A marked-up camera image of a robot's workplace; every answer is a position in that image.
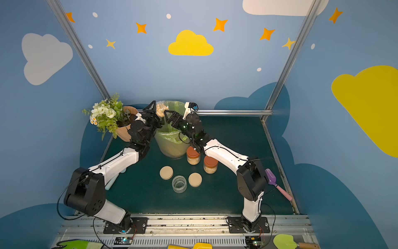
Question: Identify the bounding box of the purple pink-handled scoop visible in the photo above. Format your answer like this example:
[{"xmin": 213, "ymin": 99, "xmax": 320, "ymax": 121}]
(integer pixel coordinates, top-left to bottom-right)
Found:
[{"xmin": 265, "ymin": 168, "xmax": 293, "ymax": 202}]

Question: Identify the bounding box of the green plastic bin liner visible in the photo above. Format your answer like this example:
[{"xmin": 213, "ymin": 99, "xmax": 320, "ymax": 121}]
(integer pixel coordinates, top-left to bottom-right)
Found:
[{"xmin": 156, "ymin": 101, "xmax": 189, "ymax": 144}]

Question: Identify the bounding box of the left controller board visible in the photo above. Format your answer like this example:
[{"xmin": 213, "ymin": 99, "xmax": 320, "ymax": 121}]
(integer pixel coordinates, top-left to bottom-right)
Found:
[{"xmin": 114, "ymin": 237, "xmax": 133, "ymax": 245}]

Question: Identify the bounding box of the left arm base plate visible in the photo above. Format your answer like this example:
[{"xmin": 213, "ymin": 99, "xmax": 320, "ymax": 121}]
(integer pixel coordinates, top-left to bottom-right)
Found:
[{"xmin": 103, "ymin": 216, "xmax": 148, "ymax": 234}]

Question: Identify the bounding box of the beige-lid oatmeal jar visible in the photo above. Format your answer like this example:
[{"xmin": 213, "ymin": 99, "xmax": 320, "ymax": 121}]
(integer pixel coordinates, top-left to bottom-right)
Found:
[
  {"xmin": 172, "ymin": 175, "xmax": 187, "ymax": 194},
  {"xmin": 156, "ymin": 101, "xmax": 169, "ymax": 118}
]

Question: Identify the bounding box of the controller board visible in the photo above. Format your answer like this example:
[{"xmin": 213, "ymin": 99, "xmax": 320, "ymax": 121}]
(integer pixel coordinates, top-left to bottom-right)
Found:
[
  {"xmin": 114, "ymin": 237, "xmax": 133, "ymax": 245},
  {"xmin": 245, "ymin": 237, "xmax": 263, "ymax": 249}
]

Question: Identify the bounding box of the green tool front left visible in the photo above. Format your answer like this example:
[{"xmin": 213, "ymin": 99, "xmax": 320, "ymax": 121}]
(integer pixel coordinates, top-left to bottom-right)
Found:
[{"xmin": 51, "ymin": 240, "xmax": 104, "ymax": 249}]

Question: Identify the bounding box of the right controller board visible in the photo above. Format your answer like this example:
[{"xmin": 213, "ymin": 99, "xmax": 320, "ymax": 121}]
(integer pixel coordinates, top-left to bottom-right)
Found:
[{"xmin": 245, "ymin": 237, "xmax": 263, "ymax": 249}]

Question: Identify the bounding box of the beige jar lid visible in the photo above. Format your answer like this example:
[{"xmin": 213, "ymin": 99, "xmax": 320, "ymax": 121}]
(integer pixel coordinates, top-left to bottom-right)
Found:
[
  {"xmin": 160, "ymin": 166, "xmax": 174, "ymax": 180},
  {"xmin": 188, "ymin": 173, "xmax": 202, "ymax": 187}
]

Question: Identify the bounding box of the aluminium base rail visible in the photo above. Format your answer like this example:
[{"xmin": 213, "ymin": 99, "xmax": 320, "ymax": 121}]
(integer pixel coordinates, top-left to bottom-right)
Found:
[{"xmin": 51, "ymin": 214, "xmax": 318, "ymax": 249}]

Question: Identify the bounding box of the yellow scoop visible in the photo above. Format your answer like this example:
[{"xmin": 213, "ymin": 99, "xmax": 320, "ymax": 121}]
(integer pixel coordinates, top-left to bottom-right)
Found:
[{"xmin": 167, "ymin": 242, "xmax": 213, "ymax": 249}]

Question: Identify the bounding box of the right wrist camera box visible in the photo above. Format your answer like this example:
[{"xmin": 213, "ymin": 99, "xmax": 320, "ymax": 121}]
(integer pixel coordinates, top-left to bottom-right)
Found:
[{"xmin": 183, "ymin": 102, "xmax": 199, "ymax": 120}]

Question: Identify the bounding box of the mesh waste bin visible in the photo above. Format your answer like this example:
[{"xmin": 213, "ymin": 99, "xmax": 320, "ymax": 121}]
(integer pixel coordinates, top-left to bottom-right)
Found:
[{"xmin": 153, "ymin": 100, "xmax": 193, "ymax": 159}]

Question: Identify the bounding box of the artificial white flower plant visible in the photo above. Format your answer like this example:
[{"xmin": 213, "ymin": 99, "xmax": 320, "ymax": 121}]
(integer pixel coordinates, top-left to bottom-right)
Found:
[{"xmin": 82, "ymin": 93, "xmax": 124, "ymax": 139}]

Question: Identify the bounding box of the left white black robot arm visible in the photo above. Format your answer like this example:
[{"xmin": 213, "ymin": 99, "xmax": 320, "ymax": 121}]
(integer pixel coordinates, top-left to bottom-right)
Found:
[{"xmin": 64, "ymin": 101, "xmax": 164, "ymax": 233}]

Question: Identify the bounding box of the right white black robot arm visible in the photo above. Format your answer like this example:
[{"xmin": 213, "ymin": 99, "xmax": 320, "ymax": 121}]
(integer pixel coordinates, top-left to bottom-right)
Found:
[{"xmin": 164, "ymin": 109, "xmax": 267, "ymax": 226}]

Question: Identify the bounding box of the brown-lid oatmeal jar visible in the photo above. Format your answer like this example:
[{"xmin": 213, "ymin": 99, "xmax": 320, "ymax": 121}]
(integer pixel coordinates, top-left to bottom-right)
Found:
[
  {"xmin": 186, "ymin": 146, "xmax": 201, "ymax": 165},
  {"xmin": 204, "ymin": 156, "xmax": 218, "ymax": 174}
]

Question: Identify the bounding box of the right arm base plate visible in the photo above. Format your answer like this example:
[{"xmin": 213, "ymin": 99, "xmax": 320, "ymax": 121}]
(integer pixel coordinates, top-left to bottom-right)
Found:
[{"xmin": 226, "ymin": 216, "xmax": 271, "ymax": 233}]

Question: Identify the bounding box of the green spatula wooden handle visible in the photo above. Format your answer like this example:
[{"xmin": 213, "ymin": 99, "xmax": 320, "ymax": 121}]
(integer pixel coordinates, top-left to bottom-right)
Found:
[{"xmin": 273, "ymin": 234, "xmax": 320, "ymax": 249}]

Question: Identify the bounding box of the light blue spatula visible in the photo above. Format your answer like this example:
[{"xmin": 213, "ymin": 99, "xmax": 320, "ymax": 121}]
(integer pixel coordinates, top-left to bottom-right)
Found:
[{"xmin": 105, "ymin": 169, "xmax": 126, "ymax": 190}]

